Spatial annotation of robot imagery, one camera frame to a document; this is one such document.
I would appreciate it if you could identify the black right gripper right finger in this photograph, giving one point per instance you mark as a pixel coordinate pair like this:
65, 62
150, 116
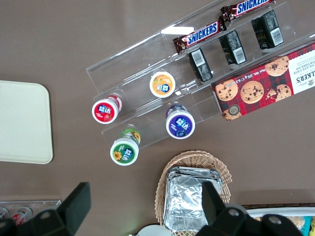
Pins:
216, 211

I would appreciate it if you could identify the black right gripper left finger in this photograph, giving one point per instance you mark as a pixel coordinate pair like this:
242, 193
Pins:
73, 209

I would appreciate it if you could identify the foil wrapped sandwich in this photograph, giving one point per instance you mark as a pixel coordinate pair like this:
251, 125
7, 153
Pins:
192, 170
184, 199

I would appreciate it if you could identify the woven wicker basket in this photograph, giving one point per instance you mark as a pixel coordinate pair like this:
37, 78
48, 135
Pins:
221, 169

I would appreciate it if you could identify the cream plastic tray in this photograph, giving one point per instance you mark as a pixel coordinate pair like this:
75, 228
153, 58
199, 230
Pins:
22, 123

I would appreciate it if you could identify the small clear acrylic box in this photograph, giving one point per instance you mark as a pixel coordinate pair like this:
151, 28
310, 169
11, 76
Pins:
37, 204

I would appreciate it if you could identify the white round dish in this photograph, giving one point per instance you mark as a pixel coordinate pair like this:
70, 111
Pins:
153, 231

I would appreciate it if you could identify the white snack container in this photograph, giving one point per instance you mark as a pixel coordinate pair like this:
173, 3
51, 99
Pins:
283, 211

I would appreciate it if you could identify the green lid gum jar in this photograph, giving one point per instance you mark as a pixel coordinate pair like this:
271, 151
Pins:
124, 151

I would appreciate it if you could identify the purple lid gum jar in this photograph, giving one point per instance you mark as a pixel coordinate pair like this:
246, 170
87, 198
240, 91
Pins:
180, 124

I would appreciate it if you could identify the red lid gum jar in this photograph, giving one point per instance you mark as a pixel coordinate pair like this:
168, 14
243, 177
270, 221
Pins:
105, 110

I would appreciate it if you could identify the orange lid gum jar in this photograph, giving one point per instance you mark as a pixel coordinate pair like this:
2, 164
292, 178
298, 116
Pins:
162, 84

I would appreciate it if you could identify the red tartan cookie box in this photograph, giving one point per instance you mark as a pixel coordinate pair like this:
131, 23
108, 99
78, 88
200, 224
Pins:
265, 81

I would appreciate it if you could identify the small black barcode box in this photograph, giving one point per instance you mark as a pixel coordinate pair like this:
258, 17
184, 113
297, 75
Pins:
268, 29
232, 48
200, 64

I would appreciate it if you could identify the clear acrylic stepped display stand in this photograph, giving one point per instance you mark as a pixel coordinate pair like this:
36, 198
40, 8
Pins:
137, 59

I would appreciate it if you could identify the Snickers chocolate bar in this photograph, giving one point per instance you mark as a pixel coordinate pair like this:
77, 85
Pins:
200, 37
246, 8

